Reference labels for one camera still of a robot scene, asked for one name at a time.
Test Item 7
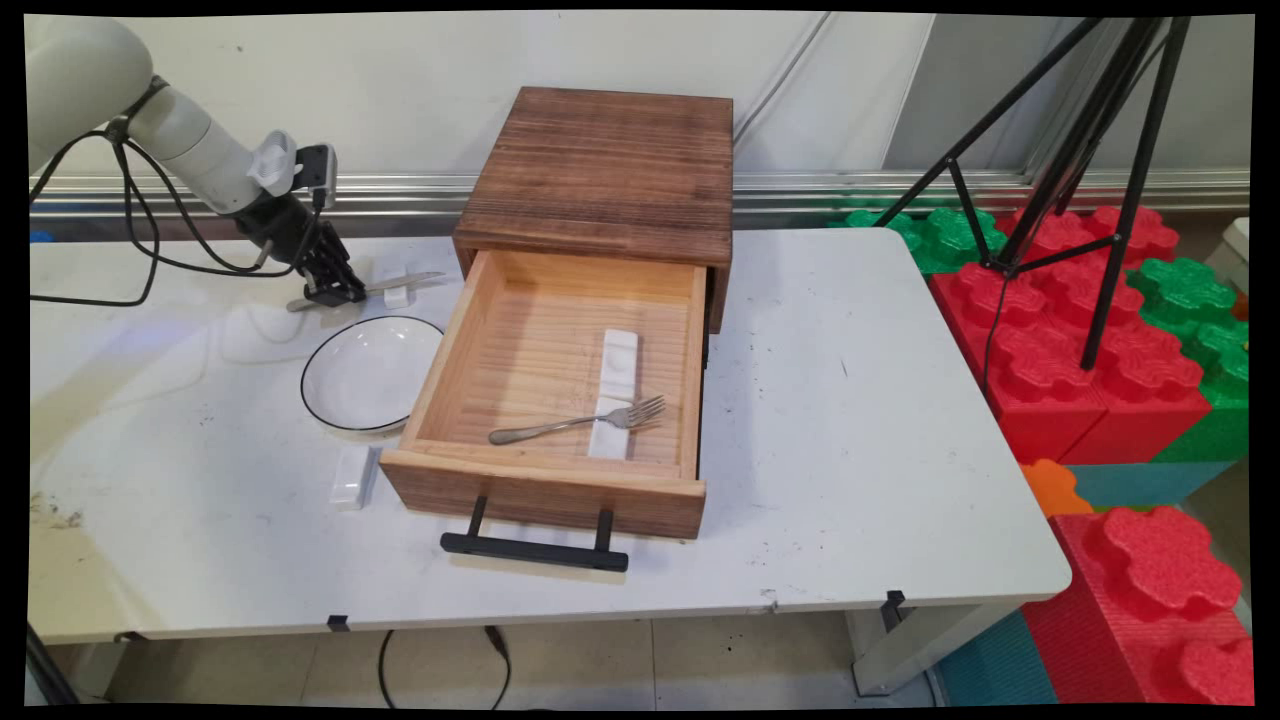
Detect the orange foam piece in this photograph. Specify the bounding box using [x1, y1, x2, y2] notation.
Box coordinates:
[1020, 459, 1097, 518]

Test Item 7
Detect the white plate with black rim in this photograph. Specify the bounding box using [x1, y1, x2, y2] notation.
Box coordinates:
[300, 315, 446, 434]

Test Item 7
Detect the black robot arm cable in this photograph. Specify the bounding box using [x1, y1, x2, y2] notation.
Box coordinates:
[30, 78, 321, 308]

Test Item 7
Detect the large red foam block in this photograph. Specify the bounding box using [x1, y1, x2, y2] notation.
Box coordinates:
[928, 204, 1213, 467]

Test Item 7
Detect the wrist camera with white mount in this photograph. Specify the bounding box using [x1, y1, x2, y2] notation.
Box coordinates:
[247, 130, 338, 209]

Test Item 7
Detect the silver metal fork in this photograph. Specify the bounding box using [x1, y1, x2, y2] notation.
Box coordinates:
[488, 395, 667, 446]

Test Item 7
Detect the black drawer handle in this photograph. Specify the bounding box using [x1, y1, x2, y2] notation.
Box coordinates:
[440, 495, 630, 573]

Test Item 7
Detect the teal foam mat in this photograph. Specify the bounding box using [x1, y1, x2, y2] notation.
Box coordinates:
[934, 608, 1061, 707]

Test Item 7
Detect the black tripod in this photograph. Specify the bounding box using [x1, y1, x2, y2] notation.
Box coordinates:
[873, 15, 1193, 371]

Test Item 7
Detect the white wall cable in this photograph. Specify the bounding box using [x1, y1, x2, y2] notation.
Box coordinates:
[733, 12, 833, 143]

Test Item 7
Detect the aluminium wall rail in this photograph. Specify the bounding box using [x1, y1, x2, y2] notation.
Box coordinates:
[28, 168, 1251, 217]

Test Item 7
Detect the black cable under table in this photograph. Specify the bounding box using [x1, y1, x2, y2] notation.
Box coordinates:
[377, 626, 513, 711]

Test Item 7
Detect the black stand leg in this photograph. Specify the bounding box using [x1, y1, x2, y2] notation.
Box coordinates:
[25, 622, 81, 707]

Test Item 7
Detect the thin black tripod cable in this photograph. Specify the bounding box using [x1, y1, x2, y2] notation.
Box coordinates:
[982, 272, 1009, 393]

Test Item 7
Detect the green foam block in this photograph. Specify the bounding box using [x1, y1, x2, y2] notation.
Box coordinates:
[1128, 257, 1251, 464]
[828, 207, 1009, 276]

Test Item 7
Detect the silver metal knife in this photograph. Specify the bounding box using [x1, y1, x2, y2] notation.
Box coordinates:
[286, 271, 447, 314]

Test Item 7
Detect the light wooden drawer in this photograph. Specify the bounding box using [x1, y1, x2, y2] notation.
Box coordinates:
[379, 248, 710, 541]

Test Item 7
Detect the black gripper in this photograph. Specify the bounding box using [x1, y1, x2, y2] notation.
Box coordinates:
[236, 193, 368, 308]

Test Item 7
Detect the dark wooden drawer cabinet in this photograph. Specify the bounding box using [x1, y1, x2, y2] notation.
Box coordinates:
[453, 86, 735, 335]

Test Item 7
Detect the white table leg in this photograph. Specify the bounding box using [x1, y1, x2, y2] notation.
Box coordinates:
[846, 600, 1023, 698]

